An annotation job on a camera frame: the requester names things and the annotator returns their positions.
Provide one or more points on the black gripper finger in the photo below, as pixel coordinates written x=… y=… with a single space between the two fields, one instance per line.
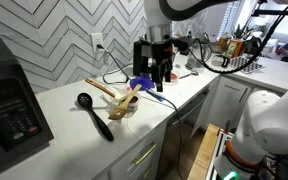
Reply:
x=159 y=79
x=167 y=73

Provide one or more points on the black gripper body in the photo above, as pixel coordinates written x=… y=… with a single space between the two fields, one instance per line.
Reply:
x=148 y=57

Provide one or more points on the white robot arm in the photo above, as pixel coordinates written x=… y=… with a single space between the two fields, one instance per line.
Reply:
x=263 y=127

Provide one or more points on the clear bowl with red item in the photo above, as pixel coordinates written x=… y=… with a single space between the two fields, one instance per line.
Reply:
x=174 y=78

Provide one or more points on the blue toothbrush package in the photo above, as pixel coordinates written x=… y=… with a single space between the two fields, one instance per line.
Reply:
x=159 y=98

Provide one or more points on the metal spoon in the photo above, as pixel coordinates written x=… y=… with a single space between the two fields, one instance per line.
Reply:
x=191 y=73

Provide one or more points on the glass jar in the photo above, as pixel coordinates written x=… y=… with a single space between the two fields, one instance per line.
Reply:
x=199 y=54

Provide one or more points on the dishwasher front panel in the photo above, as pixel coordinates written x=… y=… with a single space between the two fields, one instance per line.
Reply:
x=189 y=114

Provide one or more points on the wooden spatula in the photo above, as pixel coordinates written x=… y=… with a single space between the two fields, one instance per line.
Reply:
x=120 y=111

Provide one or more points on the orange box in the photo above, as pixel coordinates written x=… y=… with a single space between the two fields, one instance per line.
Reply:
x=234 y=48

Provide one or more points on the black slotted spoon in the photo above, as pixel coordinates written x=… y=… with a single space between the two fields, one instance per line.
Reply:
x=86 y=102

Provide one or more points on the potted green plant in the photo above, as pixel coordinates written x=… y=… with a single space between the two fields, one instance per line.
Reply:
x=242 y=33

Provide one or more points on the wooden board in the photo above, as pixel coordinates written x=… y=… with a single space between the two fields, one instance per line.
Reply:
x=204 y=155

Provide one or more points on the black microwave oven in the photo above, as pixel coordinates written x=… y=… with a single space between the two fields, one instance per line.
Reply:
x=23 y=127

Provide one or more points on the white wall outlet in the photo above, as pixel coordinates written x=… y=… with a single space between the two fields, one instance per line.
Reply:
x=97 y=39

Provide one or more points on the gold drawer handle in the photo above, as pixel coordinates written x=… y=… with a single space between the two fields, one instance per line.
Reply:
x=143 y=154

